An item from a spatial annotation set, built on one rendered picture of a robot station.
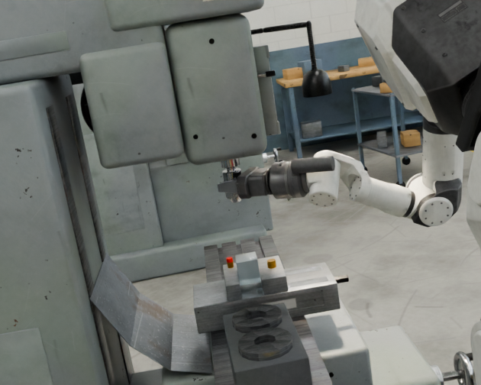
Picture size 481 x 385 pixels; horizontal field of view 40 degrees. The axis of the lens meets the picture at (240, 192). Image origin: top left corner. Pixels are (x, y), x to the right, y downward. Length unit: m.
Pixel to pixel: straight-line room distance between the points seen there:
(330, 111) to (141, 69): 6.92
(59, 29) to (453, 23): 0.80
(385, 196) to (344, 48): 6.77
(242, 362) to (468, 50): 0.61
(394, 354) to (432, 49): 0.95
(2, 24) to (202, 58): 0.42
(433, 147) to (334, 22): 6.78
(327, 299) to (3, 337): 0.74
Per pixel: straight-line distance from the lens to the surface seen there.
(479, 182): 1.11
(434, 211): 1.59
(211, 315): 1.63
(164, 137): 1.49
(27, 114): 1.40
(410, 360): 1.83
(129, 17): 1.47
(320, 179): 1.52
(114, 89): 1.48
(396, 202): 1.59
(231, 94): 1.50
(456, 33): 1.16
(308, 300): 1.64
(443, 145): 1.54
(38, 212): 1.44
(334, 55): 8.27
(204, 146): 1.51
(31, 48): 1.51
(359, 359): 1.66
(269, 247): 2.14
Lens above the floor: 1.61
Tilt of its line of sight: 14 degrees down
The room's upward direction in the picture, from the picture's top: 9 degrees counter-clockwise
